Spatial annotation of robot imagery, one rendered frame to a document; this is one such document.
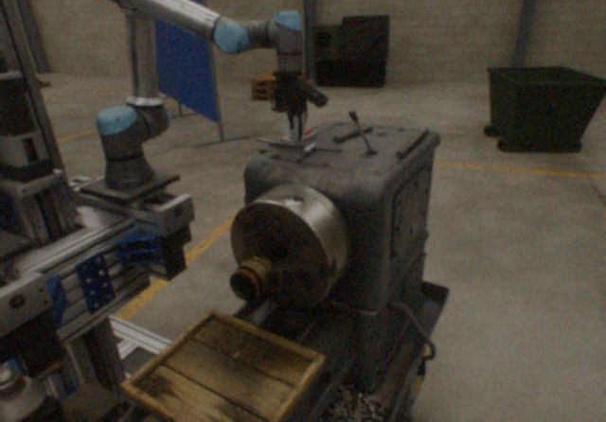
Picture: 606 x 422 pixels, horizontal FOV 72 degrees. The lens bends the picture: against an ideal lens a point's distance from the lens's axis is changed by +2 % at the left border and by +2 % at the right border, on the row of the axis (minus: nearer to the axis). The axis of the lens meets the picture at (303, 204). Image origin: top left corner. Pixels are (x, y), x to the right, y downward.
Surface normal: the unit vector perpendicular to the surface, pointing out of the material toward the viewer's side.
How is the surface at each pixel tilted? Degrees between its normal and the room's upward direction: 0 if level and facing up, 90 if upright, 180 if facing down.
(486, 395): 0
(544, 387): 0
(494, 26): 90
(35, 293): 90
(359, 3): 90
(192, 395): 0
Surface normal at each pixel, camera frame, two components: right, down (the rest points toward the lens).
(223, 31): -0.29, 0.42
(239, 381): -0.04, -0.90
